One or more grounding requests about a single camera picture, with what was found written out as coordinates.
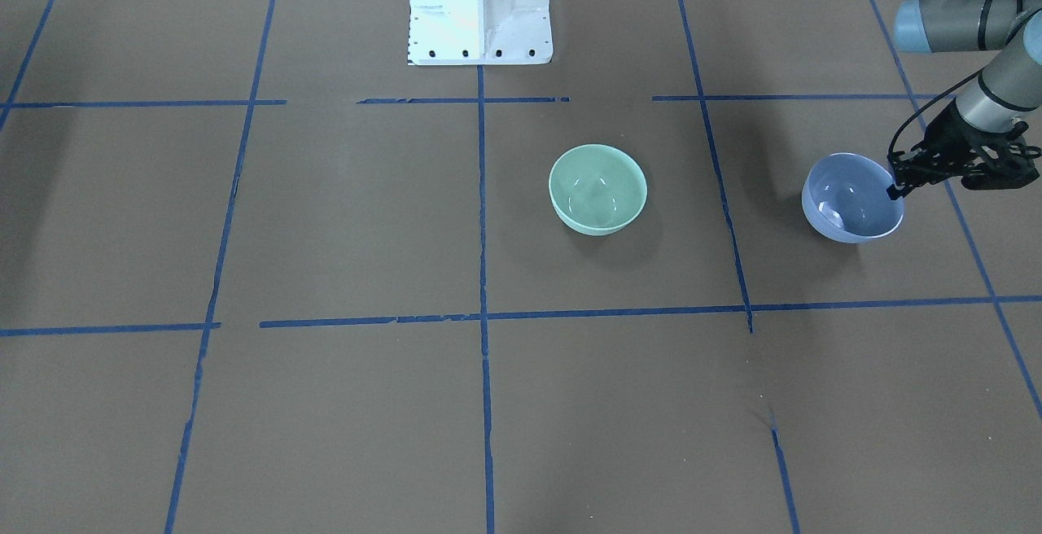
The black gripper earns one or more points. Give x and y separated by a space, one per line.
946 136

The blue bowl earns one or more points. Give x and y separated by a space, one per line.
846 198

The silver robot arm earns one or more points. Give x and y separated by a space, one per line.
1009 87

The green bowl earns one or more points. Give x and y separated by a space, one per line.
597 189

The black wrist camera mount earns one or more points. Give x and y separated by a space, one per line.
1006 161

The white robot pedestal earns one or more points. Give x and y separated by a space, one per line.
459 32

